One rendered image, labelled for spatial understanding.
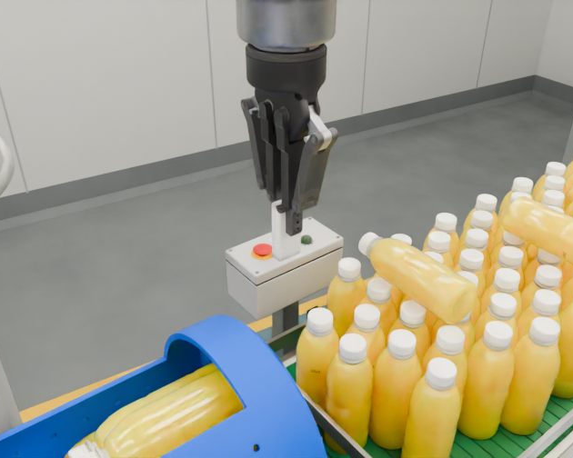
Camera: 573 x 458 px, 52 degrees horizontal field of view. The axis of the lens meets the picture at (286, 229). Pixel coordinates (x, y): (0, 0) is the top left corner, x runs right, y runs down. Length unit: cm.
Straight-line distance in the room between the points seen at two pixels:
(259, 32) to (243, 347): 34
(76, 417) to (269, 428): 29
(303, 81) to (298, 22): 5
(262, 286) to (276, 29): 59
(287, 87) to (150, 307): 224
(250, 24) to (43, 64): 284
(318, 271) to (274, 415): 50
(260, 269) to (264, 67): 53
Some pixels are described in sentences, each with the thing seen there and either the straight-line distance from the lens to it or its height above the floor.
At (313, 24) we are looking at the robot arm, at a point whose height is 158.
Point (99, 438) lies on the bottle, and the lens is 74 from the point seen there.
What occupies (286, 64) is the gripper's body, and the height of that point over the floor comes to 155.
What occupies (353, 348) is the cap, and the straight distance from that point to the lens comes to 85.
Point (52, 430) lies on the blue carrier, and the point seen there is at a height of 110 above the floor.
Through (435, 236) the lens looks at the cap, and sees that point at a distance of 111.
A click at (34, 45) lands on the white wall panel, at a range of 330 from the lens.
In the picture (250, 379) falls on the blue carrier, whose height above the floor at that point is 123.
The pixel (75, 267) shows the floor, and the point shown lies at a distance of 307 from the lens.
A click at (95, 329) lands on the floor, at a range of 266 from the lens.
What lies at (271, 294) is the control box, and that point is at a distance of 104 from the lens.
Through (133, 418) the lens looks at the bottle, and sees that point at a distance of 67.
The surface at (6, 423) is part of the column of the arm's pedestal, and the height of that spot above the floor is 81.
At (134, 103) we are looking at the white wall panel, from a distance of 350.
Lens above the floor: 169
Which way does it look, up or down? 32 degrees down
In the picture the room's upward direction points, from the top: straight up
